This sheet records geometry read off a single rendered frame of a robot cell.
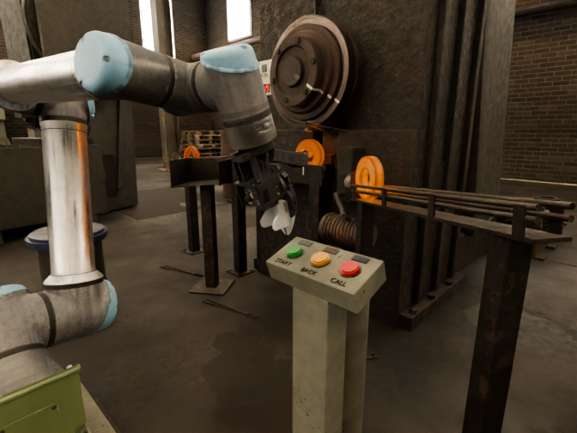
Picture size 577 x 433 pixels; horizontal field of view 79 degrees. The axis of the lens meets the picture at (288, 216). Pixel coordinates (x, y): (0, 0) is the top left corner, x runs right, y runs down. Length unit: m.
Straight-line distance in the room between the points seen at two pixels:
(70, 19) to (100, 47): 3.34
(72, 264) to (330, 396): 0.76
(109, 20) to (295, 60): 2.76
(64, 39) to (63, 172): 2.82
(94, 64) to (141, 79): 0.07
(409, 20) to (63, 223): 1.40
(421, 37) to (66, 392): 1.59
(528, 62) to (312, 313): 7.09
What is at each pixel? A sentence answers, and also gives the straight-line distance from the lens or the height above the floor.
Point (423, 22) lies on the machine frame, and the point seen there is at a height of 1.26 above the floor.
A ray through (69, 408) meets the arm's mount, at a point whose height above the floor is 0.22.
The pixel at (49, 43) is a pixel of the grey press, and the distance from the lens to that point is 3.84.
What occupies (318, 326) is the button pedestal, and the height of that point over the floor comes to 0.47.
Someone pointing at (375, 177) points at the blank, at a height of 0.72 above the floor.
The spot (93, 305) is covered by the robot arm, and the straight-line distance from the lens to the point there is 1.16.
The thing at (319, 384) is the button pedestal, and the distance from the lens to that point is 0.85.
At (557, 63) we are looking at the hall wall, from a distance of 7.52.
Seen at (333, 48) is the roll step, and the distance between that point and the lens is 1.59.
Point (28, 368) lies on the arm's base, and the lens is 1.05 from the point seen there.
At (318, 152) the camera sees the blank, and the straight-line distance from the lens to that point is 1.66.
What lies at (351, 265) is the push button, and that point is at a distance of 0.71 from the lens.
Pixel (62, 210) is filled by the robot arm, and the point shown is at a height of 0.66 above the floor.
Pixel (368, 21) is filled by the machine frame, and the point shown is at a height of 1.32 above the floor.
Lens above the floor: 0.87
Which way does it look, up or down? 14 degrees down
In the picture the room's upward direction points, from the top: straight up
